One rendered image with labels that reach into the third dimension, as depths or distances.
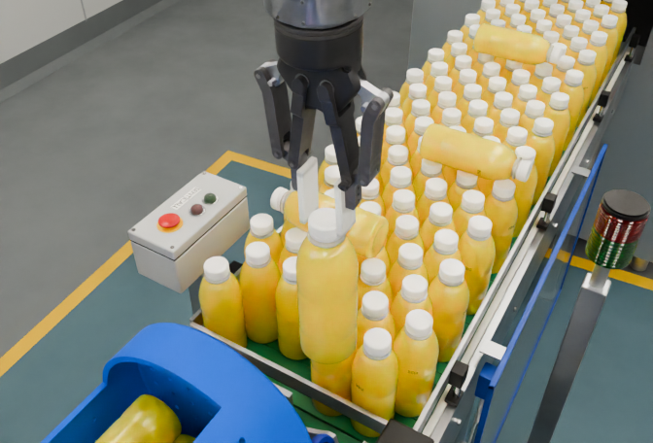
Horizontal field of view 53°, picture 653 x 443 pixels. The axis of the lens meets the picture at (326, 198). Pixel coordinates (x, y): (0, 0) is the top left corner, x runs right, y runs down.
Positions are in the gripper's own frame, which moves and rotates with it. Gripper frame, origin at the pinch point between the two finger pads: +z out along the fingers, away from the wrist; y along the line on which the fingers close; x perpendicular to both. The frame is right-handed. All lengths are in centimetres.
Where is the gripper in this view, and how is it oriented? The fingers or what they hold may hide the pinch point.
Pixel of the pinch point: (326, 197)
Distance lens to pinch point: 67.5
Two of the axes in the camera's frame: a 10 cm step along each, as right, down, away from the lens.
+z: 0.3, 7.7, 6.4
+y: 8.6, 3.0, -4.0
